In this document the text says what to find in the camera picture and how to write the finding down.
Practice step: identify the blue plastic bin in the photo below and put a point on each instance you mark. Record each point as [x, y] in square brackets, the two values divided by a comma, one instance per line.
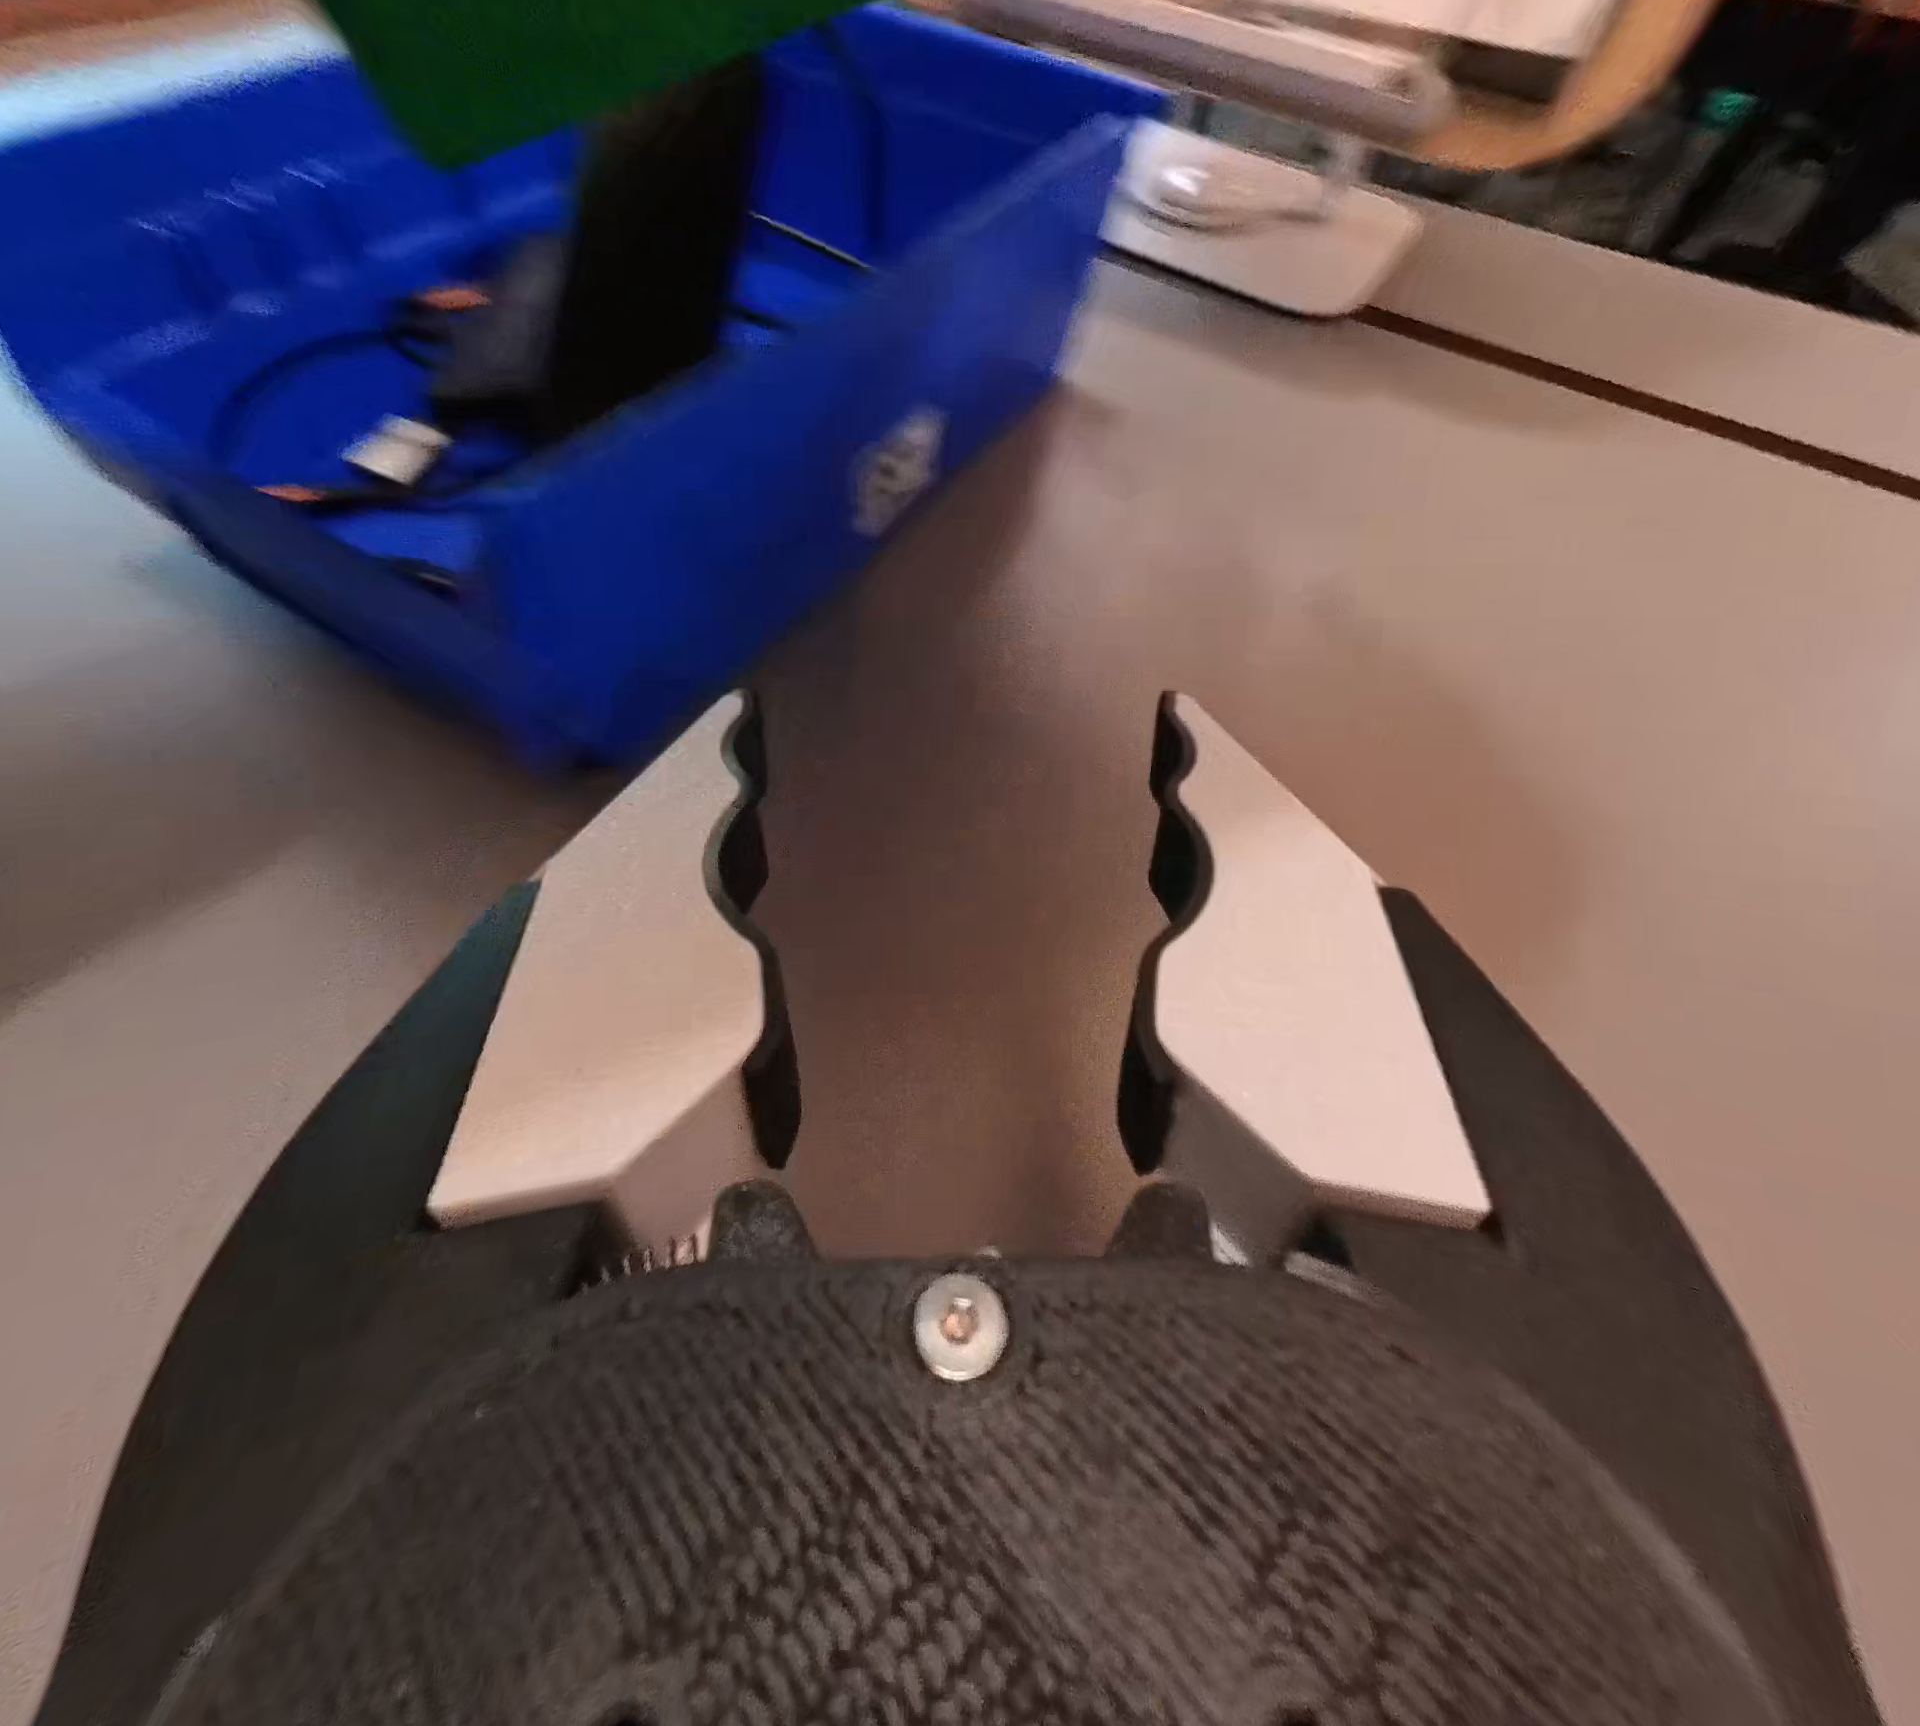
[722, 525]

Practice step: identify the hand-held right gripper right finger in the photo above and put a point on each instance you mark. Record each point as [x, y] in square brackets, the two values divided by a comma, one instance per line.
[1305, 1036]

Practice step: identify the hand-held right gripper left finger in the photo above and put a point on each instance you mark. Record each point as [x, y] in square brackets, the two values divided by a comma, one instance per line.
[600, 1052]

